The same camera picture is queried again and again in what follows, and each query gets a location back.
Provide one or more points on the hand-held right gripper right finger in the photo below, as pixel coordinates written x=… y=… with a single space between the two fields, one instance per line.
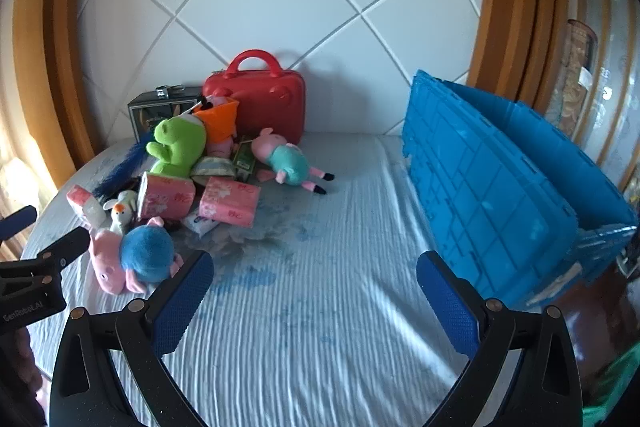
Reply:
x=450 y=307

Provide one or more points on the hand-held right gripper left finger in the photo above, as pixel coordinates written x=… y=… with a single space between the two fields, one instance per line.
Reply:
x=182 y=302

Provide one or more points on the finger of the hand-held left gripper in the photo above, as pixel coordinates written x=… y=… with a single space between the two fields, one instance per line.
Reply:
x=65 y=252
x=17 y=221

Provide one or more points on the small white plush toy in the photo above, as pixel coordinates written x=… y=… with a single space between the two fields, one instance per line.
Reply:
x=120 y=214

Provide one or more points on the pink pig plush blue dress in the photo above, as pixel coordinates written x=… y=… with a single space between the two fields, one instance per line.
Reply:
x=145 y=252

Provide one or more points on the white wet wipes pack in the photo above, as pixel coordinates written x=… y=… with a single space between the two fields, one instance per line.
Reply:
x=200 y=224

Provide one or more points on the blue fur tail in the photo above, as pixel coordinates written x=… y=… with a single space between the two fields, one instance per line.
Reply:
x=125 y=162

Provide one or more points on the blue plastic crate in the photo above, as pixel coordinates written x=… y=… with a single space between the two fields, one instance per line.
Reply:
x=475 y=187

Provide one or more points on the green medicine box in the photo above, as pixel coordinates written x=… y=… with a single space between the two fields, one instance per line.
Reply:
x=244 y=164

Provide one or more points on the green frog plush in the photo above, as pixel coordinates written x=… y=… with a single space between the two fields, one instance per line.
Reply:
x=175 y=142

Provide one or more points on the dark green gift box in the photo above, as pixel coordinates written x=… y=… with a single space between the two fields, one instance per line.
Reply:
x=150 y=112

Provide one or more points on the pink pig plush teal dress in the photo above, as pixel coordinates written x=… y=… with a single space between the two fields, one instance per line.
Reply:
x=287 y=159

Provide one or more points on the green cloth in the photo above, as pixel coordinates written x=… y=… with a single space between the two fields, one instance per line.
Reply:
x=615 y=387

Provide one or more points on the red hard-shell carry case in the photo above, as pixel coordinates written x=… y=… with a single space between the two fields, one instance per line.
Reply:
x=265 y=102

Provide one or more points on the wooden cabinet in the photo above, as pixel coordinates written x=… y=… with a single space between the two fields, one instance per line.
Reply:
x=595 y=57

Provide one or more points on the white padded headboard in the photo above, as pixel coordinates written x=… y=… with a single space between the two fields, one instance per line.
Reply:
x=300 y=7

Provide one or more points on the wooden frame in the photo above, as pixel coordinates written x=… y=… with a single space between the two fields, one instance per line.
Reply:
x=50 y=57
x=520 y=7

